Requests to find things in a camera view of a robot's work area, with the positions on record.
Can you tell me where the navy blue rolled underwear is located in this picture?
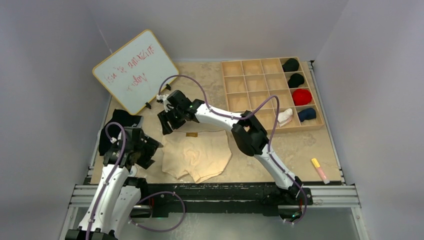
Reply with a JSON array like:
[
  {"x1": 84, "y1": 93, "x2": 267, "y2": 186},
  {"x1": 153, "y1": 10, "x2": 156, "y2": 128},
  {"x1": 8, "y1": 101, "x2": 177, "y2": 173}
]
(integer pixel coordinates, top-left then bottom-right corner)
[{"x1": 297, "y1": 107, "x2": 317, "y2": 122}]

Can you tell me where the white whiteboard yellow frame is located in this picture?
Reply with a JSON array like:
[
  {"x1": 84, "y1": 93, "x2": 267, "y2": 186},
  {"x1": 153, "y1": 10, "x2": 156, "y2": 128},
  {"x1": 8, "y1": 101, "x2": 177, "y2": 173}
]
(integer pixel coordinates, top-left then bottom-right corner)
[{"x1": 92, "y1": 29, "x2": 179, "y2": 115}]

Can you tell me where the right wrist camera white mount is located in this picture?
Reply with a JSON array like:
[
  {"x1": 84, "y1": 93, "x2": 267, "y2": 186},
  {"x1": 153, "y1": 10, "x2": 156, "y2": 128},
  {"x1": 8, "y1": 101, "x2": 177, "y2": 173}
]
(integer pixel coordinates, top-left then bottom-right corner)
[{"x1": 156, "y1": 94, "x2": 173, "y2": 112}]

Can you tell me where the black rolled underwear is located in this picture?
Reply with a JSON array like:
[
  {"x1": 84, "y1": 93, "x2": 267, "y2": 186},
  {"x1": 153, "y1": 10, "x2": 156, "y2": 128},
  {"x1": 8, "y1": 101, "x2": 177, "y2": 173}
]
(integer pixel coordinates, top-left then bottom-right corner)
[
  {"x1": 287, "y1": 73, "x2": 305, "y2": 88},
  {"x1": 282, "y1": 58, "x2": 300, "y2": 73}
]

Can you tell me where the black rolled underwear back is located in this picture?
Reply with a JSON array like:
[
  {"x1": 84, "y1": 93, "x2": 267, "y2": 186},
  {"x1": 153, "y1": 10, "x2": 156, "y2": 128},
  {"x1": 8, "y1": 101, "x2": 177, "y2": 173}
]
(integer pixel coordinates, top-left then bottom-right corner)
[{"x1": 282, "y1": 58, "x2": 300, "y2": 73}]

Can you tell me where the wooden compartment organizer tray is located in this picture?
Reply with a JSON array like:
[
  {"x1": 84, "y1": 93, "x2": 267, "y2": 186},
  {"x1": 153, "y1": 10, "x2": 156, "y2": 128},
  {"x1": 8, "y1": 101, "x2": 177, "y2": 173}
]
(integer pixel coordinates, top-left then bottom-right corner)
[{"x1": 221, "y1": 56, "x2": 324, "y2": 133}]

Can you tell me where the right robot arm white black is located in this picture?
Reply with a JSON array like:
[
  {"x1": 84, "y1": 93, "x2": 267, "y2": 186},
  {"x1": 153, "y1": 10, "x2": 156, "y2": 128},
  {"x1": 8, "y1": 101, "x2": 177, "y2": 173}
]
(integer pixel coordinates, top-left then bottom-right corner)
[{"x1": 156, "y1": 90, "x2": 307, "y2": 204}]

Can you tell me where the white underwear pink trim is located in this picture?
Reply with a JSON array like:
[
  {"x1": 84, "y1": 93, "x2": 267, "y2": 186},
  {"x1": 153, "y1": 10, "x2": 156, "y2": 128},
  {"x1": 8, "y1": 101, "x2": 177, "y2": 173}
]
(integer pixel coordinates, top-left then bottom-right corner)
[{"x1": 277, "y1": 108, "x2": 293, "y2": 128}]

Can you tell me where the red rolled underwear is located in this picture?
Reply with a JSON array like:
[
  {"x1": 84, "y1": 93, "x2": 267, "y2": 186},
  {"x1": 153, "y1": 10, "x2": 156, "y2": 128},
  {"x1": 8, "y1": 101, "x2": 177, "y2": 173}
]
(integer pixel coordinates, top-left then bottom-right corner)
[{"x1": 292, "y1": 89, "x2": 313, "y2": 106}]

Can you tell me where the cream beige underwear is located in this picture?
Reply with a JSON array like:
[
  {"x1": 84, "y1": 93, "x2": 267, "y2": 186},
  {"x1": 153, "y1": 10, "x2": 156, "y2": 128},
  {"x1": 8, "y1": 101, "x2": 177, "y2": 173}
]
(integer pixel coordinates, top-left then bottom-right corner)
[{"x1": 162, "y1": 130, "x2": 232, "y2": 184}]

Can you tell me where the black underwear white waistband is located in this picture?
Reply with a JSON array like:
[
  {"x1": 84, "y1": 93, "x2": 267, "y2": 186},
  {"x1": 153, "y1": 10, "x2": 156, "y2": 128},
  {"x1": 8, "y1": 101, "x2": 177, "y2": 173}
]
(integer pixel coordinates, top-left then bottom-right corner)
[{"x1": 98, "y1": 109, "x2": 145, "y2": 157}]

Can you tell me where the pink yellow marker pen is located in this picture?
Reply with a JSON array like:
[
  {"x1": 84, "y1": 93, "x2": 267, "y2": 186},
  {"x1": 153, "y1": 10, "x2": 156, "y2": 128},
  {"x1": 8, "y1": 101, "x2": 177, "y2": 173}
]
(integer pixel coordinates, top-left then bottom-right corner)
[{"x1": 311, "y1": 158, "x2": 330, "y2": 185}]

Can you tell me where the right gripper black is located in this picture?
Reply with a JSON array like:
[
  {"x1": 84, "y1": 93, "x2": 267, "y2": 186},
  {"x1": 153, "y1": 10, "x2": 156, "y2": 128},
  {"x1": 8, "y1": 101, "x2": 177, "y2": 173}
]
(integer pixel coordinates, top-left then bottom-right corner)
[{"x1": 158, "y1": 106, "x2": 187, "y2": 136}]

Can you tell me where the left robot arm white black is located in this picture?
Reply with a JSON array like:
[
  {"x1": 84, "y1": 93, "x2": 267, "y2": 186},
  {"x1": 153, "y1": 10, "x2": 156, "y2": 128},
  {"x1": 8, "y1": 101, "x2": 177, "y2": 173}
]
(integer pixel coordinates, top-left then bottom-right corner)
[{"x1": 65, "y1": 127, "x2": 162, "y2": 240}]

